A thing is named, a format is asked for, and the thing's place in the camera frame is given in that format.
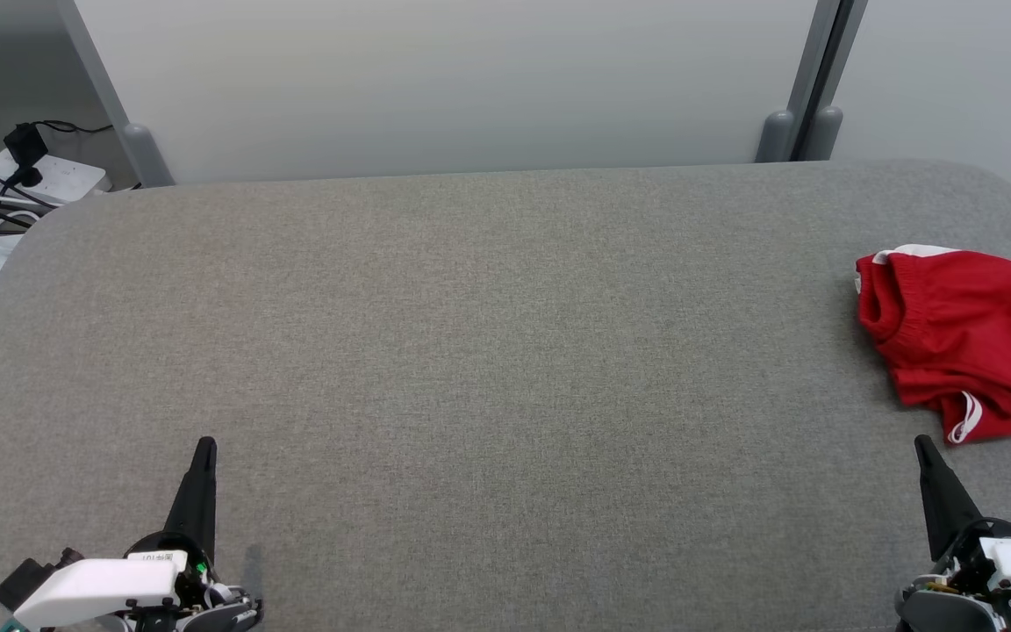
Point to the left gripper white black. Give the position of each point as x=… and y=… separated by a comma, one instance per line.
x=102, y=588

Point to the red shorts with white band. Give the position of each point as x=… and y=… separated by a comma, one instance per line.
x=971, y=333

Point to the white power strip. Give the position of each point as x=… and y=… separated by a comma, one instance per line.
x=67, y=180

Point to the black power plug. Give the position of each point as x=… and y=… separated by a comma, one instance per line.
x=25, y=145

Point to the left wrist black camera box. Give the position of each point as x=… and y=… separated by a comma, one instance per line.
x=18, y=584

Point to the single grey partition post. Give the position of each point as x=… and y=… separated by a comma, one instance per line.
x=146, y=158

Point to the double grey partition post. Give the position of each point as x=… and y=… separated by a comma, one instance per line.
x=777, y=136

